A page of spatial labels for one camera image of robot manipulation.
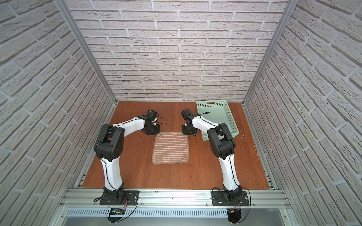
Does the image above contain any aluminium corner post left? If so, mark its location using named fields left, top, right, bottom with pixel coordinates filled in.
left=54, top=0, right=117, bottom=105

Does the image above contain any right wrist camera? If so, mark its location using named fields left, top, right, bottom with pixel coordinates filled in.
left=181, top=109, right=192, bottom=121

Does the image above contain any aluminium corner post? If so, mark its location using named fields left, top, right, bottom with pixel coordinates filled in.
left=242, top=0, right=298, bottom=106
left=54, top=0, right=117, bottom=105

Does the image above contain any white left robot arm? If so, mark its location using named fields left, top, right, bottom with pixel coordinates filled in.
left=94, top=114, right=160, bottom=202

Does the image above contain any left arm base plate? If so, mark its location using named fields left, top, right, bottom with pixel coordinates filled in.
left=100, top=188, right=140, bottom=206

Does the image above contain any right controller board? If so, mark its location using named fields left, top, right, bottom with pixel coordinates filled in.
left=227, top=209, right=242, bottom=224

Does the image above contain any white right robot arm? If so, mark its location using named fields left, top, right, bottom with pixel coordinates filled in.
left=182, top=109, right=242, bottom=202

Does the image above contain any left controller board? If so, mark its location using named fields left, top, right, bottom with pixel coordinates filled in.
left=109, top=208, right=126, bottom=217

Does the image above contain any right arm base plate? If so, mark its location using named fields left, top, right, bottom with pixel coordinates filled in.
left=211, top=190, right=250, bottom=207

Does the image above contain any aluminium corner post right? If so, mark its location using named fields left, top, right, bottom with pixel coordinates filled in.
left=242, top=0, right=298, bottom=106

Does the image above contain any aluminium front rail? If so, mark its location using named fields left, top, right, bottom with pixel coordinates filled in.
left=59, top=188, right=291, bottom=209

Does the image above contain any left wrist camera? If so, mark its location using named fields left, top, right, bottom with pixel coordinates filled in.
left=147, top=110, right=158, bottom=122

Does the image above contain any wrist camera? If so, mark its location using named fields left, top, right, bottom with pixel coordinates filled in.
left=181, top=109, right=192, bottom=121
left=147, top=110, right=158, bottom=122

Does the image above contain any controller board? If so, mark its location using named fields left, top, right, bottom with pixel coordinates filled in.
left=227, top=209, right=242, bottom=224
left=109, top=208, right=126, bottom=217

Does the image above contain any striped brown dishcloth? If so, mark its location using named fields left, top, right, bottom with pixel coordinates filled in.
left=152, top=131, right=190, bottom=166

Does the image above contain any green perforated plastic basket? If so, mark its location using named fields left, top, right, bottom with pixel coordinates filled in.
left=196, top=99, right=239, bottom=138

